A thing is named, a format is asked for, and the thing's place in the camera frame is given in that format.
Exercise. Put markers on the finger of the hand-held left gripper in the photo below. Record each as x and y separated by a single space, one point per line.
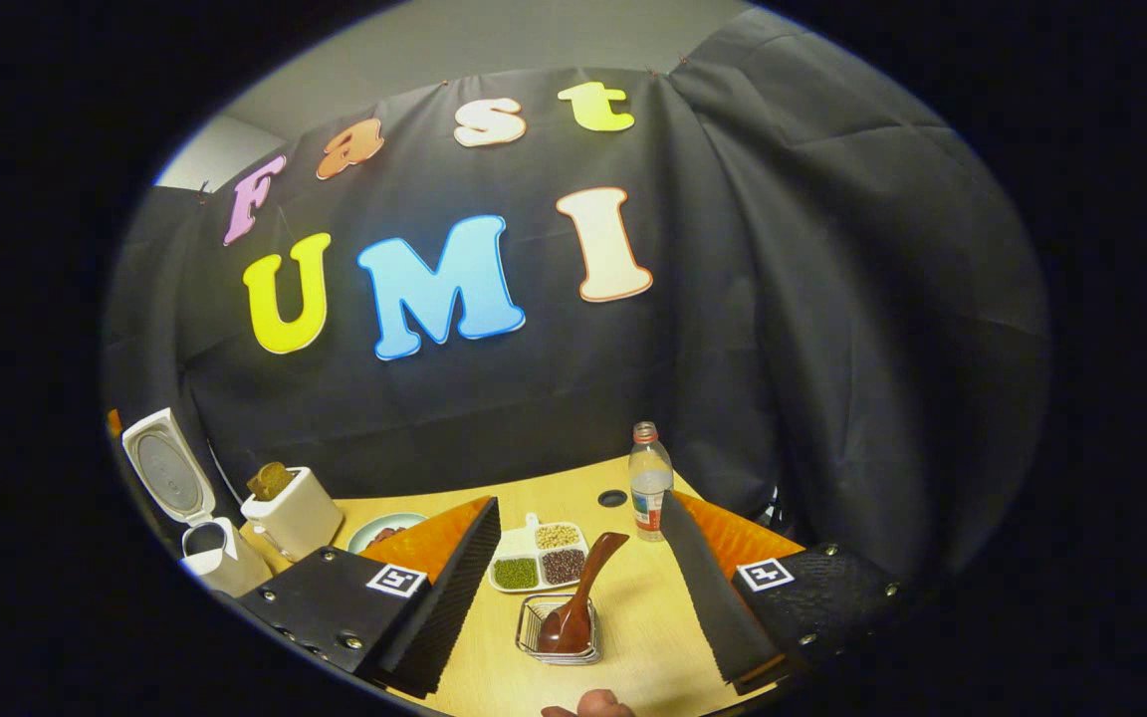
114 423

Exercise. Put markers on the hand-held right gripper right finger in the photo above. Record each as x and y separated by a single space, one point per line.
713 597

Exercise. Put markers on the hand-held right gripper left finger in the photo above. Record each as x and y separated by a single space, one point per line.
439 607

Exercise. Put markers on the white rice cooker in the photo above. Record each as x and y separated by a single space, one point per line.
170 468

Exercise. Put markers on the white rice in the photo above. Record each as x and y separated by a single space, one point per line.
517 541

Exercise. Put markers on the brown wooden spoon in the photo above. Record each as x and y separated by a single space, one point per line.
573 617

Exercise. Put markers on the green mung beans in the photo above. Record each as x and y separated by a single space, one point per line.
515 573

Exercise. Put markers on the red sausage pieces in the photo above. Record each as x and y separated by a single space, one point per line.
384 535

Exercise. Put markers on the pale green plate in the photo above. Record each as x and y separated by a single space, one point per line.
399 523

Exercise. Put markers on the white divided dish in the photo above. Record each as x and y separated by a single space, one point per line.
536 553

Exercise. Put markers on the clear plastic water bottle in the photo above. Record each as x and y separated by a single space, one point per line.
650 488

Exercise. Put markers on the dark red beans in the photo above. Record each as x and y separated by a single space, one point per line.
562 566

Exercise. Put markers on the yellow soybeans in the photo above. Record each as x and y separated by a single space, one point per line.
558 536

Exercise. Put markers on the white toaster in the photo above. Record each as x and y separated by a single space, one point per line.
300 518

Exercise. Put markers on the brown toast slice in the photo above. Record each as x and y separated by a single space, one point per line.
270 481

